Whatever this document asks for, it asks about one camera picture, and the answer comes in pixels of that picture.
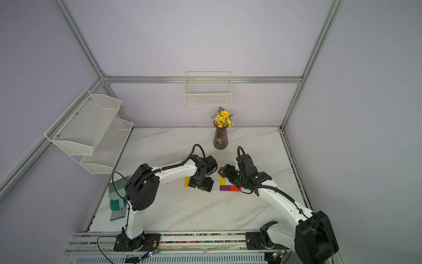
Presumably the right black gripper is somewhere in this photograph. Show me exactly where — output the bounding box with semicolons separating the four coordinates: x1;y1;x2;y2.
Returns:
219;164;248;187

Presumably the dark purple block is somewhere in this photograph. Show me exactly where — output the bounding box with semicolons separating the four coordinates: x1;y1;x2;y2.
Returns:
220;185;231;191

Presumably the orange-red block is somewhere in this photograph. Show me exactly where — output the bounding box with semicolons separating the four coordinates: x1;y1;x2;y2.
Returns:
230;186;241;192

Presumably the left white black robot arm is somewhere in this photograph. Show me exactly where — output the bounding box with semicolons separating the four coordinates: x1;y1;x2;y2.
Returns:
125;155;218;240

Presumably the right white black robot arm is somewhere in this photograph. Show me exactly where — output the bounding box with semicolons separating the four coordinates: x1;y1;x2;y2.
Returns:
218;154;339;264

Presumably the dark glass vase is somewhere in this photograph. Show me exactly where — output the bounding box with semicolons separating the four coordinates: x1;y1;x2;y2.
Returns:
213;124;228;150

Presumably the yellow flower bouquet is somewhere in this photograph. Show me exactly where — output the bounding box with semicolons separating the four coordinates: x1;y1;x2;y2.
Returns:
211;107;233;129

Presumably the green dustpan brush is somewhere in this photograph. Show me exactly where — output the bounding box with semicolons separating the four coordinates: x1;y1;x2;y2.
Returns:
108;176;130;221

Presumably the lower white mesh shelf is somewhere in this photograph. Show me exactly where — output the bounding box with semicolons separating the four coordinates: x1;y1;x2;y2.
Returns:
80;118;133;174

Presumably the white mesh shelf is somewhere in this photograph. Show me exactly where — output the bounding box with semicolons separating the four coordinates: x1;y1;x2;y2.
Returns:
45;90;121;156
80;118;133;174

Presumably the upper white mesh shelf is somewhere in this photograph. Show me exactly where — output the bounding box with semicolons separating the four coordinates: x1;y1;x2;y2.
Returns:
45;90;121;156

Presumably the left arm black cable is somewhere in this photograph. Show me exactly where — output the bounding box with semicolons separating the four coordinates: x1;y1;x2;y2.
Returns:
96;143;207;264

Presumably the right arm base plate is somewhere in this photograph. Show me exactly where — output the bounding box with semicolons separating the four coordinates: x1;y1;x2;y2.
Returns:
245;232;287;250

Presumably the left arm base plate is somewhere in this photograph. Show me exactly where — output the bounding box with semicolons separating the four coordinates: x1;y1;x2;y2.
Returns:
113;233;162;252

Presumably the white wire wall basket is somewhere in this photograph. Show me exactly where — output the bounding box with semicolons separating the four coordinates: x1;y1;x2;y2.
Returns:
183;71;233;106

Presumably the aluminium front rail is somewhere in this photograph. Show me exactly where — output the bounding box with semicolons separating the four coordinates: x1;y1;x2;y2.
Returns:
65;230;290;255

